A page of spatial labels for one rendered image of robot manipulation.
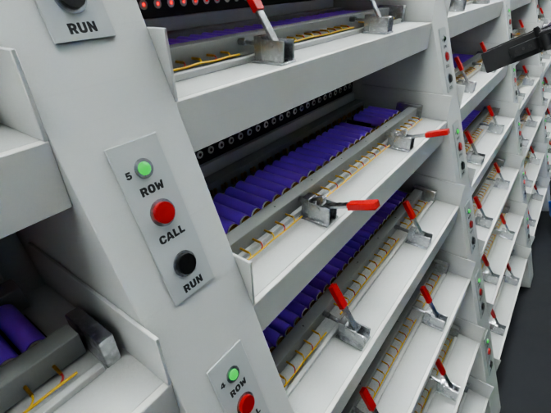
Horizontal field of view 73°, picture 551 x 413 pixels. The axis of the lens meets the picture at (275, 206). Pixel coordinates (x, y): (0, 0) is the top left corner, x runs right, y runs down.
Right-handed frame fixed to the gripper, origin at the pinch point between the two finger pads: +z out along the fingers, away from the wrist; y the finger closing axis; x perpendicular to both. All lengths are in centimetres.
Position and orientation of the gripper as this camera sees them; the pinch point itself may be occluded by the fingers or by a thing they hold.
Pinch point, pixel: (512, 51)
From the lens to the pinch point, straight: 68.8
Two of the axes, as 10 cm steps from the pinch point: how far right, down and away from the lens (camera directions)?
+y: -6.0, 4.3, -6.7
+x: 4.2, 8.9, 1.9
